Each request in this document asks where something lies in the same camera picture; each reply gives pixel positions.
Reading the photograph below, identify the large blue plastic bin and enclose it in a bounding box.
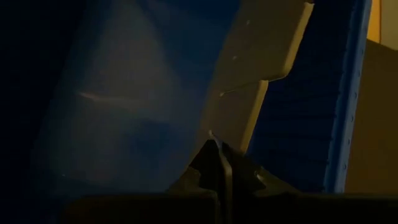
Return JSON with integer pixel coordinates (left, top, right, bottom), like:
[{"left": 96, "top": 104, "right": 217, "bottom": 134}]
[{"left": 0, "top": 0, "right": 373, "bottom": 224}]

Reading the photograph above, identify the short grey slotted divider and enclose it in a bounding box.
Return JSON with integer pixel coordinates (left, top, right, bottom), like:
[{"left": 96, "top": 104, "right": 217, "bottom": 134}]
[{"left": 40, "top": 0, "right": 315, "bottom": 194}]

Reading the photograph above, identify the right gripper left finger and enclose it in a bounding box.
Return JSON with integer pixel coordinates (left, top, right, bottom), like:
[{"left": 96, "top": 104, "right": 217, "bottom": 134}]
[{"left": 169, "top": 139, "right": 223, "bottom": 195}]

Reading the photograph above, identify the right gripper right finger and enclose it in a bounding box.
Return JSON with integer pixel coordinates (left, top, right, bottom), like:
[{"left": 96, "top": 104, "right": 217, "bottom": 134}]
[{"left": 222, "top": 142, "right": 300, "bottom": 196}]

